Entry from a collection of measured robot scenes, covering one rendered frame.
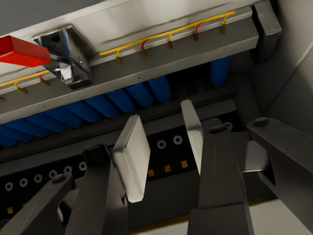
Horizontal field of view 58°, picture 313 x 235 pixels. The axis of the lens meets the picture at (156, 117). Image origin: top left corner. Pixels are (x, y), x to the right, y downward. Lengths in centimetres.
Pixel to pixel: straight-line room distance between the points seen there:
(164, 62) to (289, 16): 9
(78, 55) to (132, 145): 8
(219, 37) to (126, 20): 7
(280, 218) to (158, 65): 13
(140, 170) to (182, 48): 11
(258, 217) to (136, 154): 9
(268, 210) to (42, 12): 19
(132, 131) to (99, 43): 8
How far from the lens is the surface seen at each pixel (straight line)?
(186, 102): 19
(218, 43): 22
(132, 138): 16
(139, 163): 16
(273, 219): 20
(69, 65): 20
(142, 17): 20
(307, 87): 24
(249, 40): 23
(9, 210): 41
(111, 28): 21
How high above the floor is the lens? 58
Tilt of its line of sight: 1 degrees down
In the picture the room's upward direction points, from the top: 164 degrees clockwise
